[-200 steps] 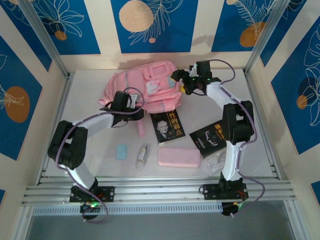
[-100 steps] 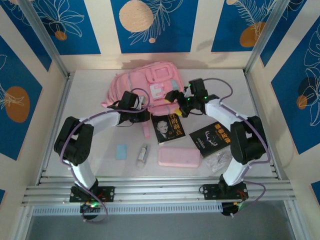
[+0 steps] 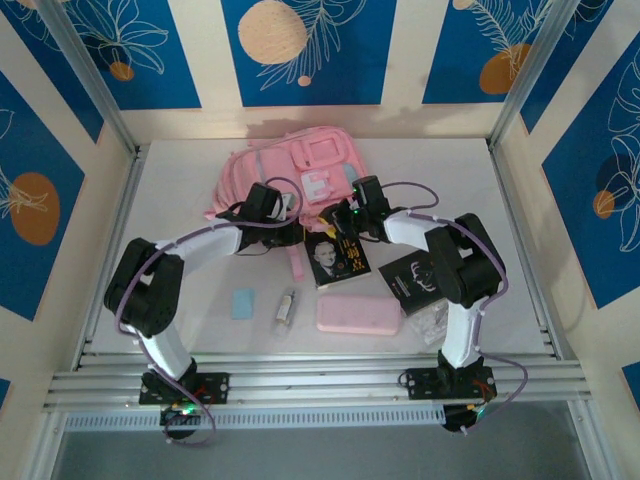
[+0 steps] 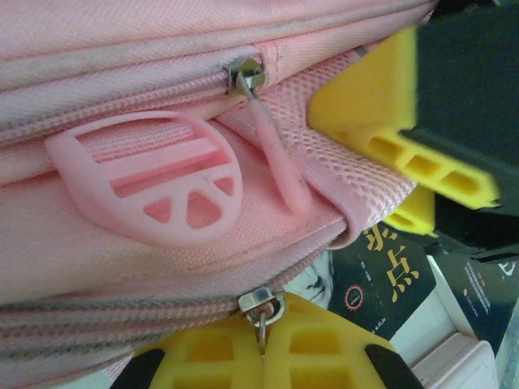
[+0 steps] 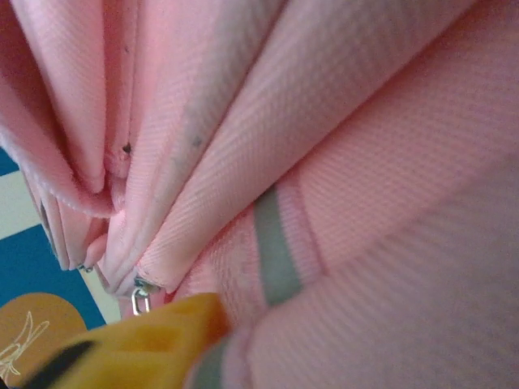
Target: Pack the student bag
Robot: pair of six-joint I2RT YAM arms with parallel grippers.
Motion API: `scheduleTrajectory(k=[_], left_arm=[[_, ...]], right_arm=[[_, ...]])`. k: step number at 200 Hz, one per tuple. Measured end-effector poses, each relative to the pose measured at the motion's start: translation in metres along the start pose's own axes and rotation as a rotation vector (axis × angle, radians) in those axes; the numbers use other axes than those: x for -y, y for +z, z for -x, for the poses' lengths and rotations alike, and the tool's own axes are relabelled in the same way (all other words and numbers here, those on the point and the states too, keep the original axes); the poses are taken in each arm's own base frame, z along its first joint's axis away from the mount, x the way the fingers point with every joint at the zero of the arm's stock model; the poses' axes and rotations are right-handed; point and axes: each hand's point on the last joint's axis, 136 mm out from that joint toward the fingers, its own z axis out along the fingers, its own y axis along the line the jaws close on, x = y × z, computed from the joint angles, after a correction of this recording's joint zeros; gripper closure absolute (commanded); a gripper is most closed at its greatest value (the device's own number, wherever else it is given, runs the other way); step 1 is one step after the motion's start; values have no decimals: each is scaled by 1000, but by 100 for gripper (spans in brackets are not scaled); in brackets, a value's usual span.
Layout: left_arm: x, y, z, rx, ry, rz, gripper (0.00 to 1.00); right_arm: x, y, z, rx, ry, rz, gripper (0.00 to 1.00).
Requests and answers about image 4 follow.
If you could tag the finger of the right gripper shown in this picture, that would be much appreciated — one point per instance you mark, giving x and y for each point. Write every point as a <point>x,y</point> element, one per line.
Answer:
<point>377,93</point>
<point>417,215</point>

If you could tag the pink school backpack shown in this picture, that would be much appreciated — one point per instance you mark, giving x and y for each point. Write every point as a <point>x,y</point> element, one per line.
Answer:
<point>121,61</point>

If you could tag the pink pencil case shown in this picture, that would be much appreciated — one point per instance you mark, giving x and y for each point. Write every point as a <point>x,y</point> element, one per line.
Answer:
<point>454,364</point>

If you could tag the black book with gold title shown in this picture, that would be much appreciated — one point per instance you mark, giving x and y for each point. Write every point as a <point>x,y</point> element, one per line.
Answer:
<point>385,275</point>

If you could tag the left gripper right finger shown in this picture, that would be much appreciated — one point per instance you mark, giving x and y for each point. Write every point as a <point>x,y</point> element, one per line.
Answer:
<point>324,348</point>

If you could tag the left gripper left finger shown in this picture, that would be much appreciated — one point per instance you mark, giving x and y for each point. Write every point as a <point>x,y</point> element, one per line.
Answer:
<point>202,356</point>

